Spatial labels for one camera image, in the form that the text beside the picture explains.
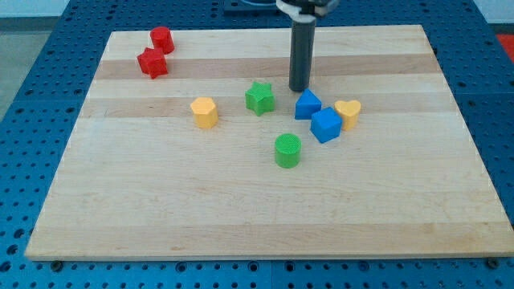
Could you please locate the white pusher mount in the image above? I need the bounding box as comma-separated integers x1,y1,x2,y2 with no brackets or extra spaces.
275,0,340,21

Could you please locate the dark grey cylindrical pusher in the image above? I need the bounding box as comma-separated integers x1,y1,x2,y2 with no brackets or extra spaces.
289,20,316,92

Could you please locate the green star block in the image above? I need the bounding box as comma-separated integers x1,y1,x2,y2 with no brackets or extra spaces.
245,82,275,116

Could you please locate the red star block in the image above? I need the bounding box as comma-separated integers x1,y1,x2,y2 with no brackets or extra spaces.
137,47,168,79

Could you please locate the blue triangle block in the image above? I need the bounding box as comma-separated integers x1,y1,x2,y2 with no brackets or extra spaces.
294,88,322,120

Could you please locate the yellow heart block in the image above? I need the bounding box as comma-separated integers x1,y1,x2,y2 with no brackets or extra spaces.
334,100,361,131

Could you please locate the blue cube block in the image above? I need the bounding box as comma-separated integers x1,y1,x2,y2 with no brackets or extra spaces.
310,108,343,144

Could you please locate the green cylinder block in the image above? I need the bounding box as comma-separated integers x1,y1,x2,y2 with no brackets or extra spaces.
275,133,302,169

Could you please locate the yellow hexagon block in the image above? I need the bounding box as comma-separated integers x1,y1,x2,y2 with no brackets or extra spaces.
190,97,218,128

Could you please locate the red cylinder block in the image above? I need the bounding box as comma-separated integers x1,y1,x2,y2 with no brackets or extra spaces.
150,26,175,55

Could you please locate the wooden board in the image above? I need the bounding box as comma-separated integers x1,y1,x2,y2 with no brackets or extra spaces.
25,25,513,261

